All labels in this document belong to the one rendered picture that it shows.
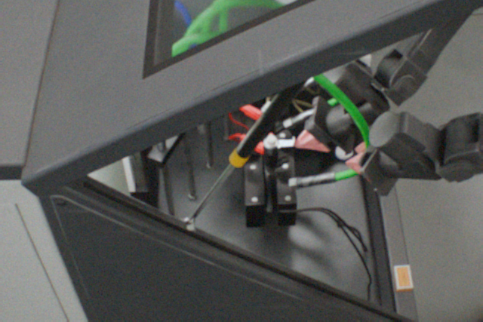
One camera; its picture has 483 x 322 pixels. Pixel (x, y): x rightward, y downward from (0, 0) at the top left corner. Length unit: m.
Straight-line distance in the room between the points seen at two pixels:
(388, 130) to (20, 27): 0.54
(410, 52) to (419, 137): 0.25
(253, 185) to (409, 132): 0.53
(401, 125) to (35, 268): 0.56
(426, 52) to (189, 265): 0.53
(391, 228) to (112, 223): 0.67
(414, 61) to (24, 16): 0.63
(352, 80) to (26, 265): 0.60
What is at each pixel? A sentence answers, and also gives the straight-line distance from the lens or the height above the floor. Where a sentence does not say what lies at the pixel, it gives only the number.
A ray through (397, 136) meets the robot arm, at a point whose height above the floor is 1.40.
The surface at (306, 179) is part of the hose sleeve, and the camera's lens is 1.31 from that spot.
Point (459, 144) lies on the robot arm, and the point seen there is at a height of 1.40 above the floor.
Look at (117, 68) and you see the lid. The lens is 0.90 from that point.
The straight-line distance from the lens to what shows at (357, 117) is 1.16.
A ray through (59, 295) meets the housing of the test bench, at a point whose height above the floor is 1.17.
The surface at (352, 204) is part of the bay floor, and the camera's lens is 1.66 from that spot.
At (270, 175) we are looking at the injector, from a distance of 1.46.
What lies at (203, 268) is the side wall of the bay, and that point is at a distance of 1.07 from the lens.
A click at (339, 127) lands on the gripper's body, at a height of 1.19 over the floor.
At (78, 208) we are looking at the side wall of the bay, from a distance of 0.97.
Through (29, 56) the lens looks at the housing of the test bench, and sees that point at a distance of 1.03.
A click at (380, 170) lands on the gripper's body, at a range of 1.17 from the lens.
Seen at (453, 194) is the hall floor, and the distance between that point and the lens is 2.78.
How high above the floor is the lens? 2.18
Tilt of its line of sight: 50 degrees down
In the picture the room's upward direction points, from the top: 1 degrees counter-clockwise
